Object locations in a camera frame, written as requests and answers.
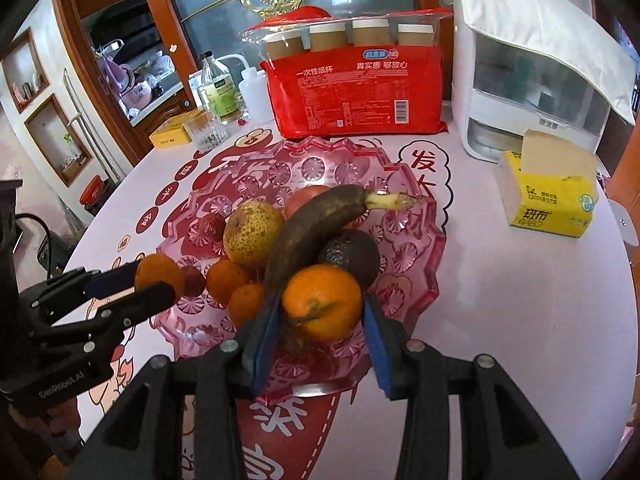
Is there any tiny orange kumquat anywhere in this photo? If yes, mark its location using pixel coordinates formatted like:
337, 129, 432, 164
134, 254, 184, 302

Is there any red lychee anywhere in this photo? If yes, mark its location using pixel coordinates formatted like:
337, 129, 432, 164
182, 266, 206, 297
196, 212, 226, 242

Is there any small orange mandarin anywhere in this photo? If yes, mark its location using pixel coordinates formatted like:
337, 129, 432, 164
227, 283, 264, 330

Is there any large orange mandarin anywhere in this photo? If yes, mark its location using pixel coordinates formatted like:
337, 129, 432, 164
282, 263, 362, 344

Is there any overripe brown banana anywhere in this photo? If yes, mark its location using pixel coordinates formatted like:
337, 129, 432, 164
264, 184, 421, 295

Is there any dark green avocado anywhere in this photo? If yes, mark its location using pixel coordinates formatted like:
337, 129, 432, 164
319, 229, 381, 292

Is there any red apple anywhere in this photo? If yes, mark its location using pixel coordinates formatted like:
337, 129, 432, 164
283, 185, 329, 219

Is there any operator left hand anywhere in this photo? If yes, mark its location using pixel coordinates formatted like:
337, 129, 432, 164
9, 396, 84, 465

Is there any yellow speckled pear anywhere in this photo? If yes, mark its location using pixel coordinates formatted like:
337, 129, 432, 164
222, 200, 284, 269

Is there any yellow flat box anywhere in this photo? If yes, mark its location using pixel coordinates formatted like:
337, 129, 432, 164
149, 108, 203, 148

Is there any pink glass fruit plate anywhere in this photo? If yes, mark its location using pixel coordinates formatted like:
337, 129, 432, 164
150, 129, 446, 404

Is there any clear drinking glass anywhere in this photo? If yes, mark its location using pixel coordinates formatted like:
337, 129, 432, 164
184, 110, 228, 152

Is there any yellow tissue pack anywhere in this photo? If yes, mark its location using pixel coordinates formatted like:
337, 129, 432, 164
496, 130, 599, 238

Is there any green label plastic bottle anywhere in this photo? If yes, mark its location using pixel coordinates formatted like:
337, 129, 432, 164
200, 51, 242, 125

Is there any white squeeze bottle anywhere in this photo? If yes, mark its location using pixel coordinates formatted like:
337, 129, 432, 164
219, 54, 274, 124

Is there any red paper cup package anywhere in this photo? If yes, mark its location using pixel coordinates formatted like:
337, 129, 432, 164
241, 6, 452, 140

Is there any white water dispenser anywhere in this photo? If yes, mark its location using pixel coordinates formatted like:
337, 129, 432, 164
451, 0, 630, 162

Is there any white cloth on dispenser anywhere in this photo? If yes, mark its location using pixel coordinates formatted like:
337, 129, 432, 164
459, 0, 636, 125

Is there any black cable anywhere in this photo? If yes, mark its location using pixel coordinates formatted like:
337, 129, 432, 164
14, 212, 54, 281

